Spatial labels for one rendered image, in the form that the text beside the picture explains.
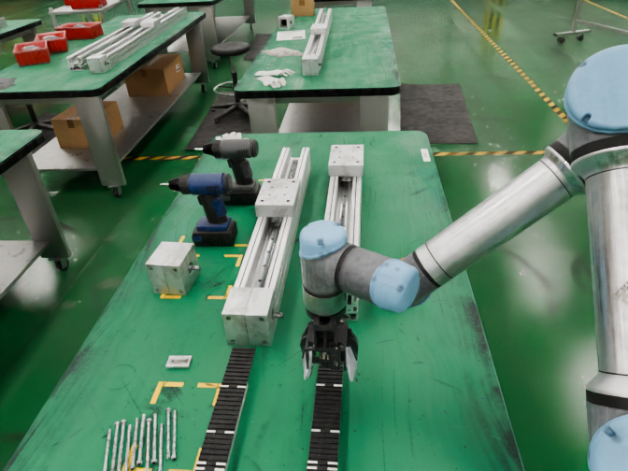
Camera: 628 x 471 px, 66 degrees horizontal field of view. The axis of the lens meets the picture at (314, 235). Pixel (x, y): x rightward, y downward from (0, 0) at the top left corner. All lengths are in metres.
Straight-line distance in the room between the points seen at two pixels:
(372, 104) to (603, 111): 2.24
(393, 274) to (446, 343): 0.45
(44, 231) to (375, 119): 1.87
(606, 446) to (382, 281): 0.32
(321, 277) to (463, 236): 0.24
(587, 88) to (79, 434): 1.01
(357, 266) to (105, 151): 2.86
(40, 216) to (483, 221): 2.36
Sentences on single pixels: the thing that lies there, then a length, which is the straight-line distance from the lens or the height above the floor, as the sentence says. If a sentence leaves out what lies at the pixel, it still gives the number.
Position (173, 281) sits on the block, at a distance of 1.28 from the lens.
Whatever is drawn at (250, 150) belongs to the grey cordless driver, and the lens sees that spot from 1.55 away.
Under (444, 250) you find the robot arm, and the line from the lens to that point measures 0.82.
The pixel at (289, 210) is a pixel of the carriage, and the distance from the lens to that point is 1.37.
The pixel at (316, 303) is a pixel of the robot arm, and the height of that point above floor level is 1.05.
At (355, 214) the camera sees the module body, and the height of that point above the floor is 0.86.
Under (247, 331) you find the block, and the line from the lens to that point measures 1.10.
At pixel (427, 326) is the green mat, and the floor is 0.78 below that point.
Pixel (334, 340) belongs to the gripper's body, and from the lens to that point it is 0.87.
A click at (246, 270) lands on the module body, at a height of 0.86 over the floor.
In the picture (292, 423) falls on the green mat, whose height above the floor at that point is 0.78.
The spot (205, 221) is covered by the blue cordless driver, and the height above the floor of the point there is 0.85.
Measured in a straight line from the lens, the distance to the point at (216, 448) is 0.94.
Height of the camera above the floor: 1.59
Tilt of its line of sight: 34 degrees down
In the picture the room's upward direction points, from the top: 4 degrees counter-clockwise
